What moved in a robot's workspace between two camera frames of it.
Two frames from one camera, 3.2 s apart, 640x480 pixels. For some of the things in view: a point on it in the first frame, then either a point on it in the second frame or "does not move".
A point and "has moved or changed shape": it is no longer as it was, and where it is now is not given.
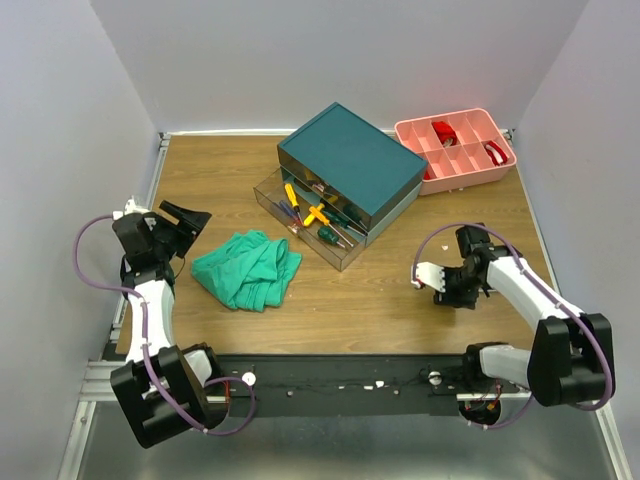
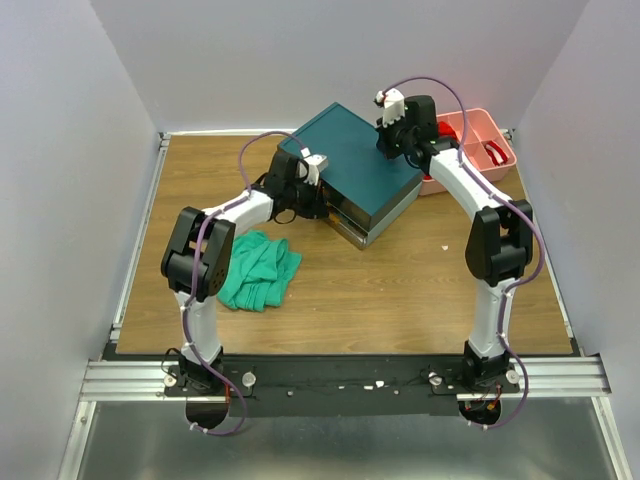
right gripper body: x=454 y=293 → x=388 y=141
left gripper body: x=169 y=238 → x=303 y=198
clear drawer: x=314 y=224 has moved or changed shape
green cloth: x=249 y=271 does not move
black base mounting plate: x=433 y=385 does not move
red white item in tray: x=498 y=155 does not move
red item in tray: x=445 y=132 does not move
